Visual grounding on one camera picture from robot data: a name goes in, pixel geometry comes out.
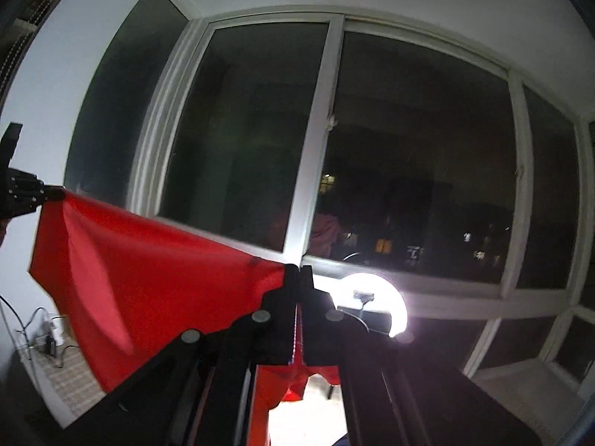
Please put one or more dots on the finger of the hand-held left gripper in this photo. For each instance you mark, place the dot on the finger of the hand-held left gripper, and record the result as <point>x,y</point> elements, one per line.
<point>51,194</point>

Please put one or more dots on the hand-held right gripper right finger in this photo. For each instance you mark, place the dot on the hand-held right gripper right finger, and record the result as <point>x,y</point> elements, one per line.
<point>320,330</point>

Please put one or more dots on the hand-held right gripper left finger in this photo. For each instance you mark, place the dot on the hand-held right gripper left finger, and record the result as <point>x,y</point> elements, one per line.
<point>279,316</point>

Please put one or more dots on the coral red t-shirt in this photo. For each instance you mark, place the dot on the coral red t-shirt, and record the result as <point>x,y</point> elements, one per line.
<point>139,265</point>

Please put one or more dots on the white power strip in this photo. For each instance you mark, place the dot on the white power strip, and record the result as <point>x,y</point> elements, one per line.
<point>56,330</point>

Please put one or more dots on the black power adapter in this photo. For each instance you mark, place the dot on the black power adapter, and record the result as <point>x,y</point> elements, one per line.
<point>50,346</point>

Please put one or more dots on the beige checked mat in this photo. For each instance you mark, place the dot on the beige checked mat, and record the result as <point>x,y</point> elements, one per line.
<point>69,381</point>

